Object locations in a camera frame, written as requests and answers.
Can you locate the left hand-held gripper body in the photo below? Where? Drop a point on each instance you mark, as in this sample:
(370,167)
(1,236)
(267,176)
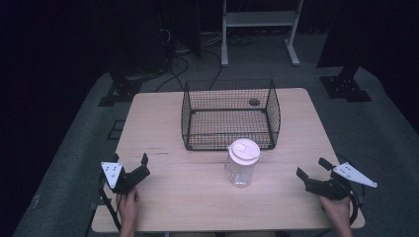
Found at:
(130,179)

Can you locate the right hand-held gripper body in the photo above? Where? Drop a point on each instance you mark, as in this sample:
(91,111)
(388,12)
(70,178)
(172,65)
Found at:
(329,189)

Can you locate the person's right hand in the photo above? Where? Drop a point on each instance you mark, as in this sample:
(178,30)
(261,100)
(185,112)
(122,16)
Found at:
(339,212)

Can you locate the person's left hand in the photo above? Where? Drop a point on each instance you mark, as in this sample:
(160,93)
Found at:
(127,207)

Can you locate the clear jar with white lid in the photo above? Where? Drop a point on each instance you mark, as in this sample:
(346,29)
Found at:
(243,164)

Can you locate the black stand base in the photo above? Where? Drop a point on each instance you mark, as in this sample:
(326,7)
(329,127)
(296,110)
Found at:
(122,90)
(346,88)

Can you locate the small dark round object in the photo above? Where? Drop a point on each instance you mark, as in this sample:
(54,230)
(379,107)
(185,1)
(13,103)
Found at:
(254,102)

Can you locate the black rectangular floor frame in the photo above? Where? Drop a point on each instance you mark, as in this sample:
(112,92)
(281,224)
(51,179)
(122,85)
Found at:
(116,130)

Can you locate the white metal desk frame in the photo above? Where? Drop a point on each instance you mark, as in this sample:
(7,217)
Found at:
(260,18)

